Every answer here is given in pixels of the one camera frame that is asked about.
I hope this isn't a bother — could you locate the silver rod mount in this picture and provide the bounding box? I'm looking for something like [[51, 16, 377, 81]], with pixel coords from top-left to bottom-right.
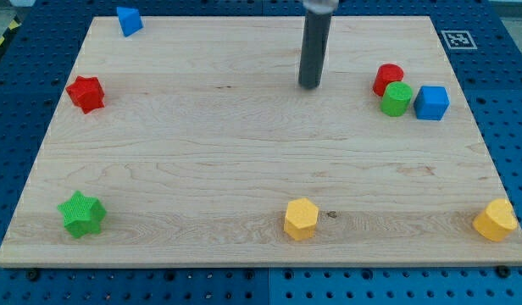
[[303, 0, 339, 14]]

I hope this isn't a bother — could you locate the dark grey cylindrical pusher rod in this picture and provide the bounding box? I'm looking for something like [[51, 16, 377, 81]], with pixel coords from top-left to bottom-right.
[[298, 10, 331, 90]]

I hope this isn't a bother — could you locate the yellow hexagon block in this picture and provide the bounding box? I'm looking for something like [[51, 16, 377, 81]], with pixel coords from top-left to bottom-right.
[[284, 197, 319, 241]]

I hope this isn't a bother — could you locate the yellow heart block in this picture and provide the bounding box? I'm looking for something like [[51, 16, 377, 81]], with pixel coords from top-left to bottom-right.
[[472, 198, 518, 242]]

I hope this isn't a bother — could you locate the red cylinder block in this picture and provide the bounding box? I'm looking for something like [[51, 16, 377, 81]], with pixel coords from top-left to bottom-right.
[[372, 64, 404, 97]]

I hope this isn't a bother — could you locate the green cylinder block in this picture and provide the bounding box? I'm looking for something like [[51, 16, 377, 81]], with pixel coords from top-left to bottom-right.
[[380, 81, 413, 117]]

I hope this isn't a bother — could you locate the blue cube block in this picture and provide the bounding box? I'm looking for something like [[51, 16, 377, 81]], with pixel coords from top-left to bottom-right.
[[414, 86, 450, 121]]

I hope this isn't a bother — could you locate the white fiducial marker tag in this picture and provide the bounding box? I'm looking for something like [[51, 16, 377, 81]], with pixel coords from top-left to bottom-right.
[[441, 30, 477, 50]]

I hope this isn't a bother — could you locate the wooden board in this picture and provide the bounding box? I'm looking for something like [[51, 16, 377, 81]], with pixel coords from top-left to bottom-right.
[[0, 16, 522, 268]]

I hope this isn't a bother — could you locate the blue triangle block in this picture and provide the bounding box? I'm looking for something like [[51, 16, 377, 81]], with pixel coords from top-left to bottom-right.
[[116, 7, 143, 36]]

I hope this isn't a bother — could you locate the red star block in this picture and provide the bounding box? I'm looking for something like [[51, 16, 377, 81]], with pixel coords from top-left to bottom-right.
[[65, 75, 104, 114]]

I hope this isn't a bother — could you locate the green star block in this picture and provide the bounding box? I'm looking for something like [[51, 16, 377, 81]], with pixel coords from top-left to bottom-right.
[[57, 191, 107, 238]]

